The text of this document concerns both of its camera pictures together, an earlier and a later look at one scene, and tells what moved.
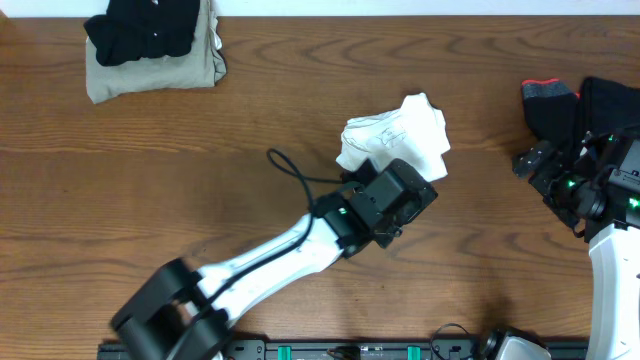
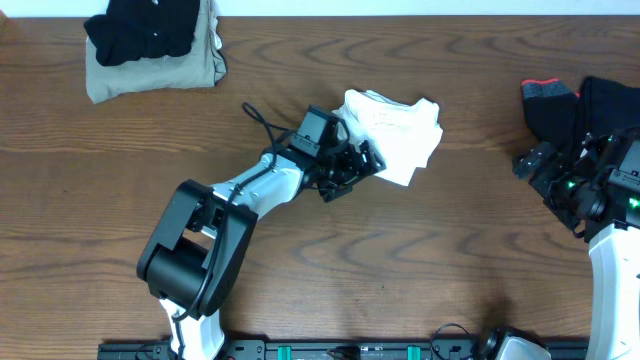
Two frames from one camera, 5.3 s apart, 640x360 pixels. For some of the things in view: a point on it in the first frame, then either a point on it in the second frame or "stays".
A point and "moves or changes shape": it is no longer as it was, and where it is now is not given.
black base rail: [359, 349] stays
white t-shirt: [415, 132] moves or changes shape
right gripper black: [559, 163] stays
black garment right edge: [606, 107] stays
